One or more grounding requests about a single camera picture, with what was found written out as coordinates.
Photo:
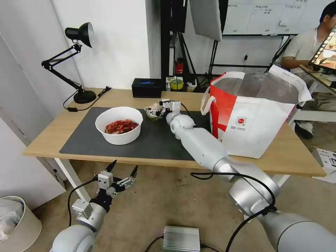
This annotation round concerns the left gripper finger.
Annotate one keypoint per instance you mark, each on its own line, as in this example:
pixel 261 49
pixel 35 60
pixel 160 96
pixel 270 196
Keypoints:
pixel 112 164
pixel 131 178

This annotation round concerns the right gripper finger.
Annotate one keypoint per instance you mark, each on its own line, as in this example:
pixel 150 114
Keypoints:
pixel 159 107
pixel 154 114

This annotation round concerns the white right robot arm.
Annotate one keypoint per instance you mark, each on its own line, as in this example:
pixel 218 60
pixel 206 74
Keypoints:
pixel 236 178

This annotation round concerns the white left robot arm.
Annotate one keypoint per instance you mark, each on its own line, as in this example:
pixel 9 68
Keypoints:
pixel 78 231

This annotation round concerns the white and red takeout bag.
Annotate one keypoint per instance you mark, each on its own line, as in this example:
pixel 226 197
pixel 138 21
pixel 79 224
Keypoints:
pixel 252 126

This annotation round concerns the small greenish dish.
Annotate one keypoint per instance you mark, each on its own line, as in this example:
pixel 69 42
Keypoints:
pixel 155 119

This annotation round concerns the black rectangular tissue box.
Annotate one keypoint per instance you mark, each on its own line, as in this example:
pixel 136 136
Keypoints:
pixel 146 89

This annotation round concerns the yellow-green tape roll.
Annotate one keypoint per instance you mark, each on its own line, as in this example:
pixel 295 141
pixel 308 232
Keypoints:
pixel 176 84

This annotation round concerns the white bowl with red food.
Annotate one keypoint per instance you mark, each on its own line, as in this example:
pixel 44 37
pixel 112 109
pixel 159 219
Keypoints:
pixel 119 136

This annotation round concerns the black desk mat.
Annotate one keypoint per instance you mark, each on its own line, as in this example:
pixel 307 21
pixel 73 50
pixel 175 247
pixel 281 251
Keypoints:
pixel 86 141

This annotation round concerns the small box of supplies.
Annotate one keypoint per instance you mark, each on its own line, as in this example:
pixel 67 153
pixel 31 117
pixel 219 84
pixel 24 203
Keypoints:
pixel 190 85

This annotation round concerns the red canister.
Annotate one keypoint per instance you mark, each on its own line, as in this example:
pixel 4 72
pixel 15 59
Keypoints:
pixel 179 67

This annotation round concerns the black light stand tripod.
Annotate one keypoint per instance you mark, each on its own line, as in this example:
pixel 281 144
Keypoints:
pixel 183 52
pixel 278 50

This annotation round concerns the black upright panel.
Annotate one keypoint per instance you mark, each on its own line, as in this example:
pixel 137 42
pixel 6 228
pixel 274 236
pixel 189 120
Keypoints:
pixel 170 36

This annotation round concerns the silver ribbed metal box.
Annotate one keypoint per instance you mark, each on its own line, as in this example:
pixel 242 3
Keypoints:
pixel 181 239

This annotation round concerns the beige waste bin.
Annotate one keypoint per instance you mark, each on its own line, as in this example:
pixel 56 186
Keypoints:
pixel 18 223

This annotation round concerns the grey softbox panel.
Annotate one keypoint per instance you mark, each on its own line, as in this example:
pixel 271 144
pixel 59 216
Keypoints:
pixel 206 18

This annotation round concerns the black desk lamp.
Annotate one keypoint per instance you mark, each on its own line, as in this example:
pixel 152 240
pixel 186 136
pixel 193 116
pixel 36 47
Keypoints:
pixel 81 32

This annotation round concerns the whiteboard with writing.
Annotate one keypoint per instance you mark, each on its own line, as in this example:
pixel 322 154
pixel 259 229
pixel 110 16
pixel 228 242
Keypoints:
pixel 262 15

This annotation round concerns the person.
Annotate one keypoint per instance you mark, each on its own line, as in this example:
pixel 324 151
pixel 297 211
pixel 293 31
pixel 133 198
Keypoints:
pixel 302 50

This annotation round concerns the pale side desk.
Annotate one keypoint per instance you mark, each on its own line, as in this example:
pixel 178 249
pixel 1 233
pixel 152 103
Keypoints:
pixel 323 86

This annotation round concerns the tablet screen on stand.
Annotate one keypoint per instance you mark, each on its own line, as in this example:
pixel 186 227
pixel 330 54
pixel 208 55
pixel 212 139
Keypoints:
pixel 324 50

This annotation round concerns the white printed cardboard box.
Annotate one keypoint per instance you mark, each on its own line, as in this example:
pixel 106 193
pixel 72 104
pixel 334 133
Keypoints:
pixel 328 162

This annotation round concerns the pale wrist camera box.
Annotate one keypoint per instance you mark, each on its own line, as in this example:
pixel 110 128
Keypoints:
pixel 105 180
pixel 166 101

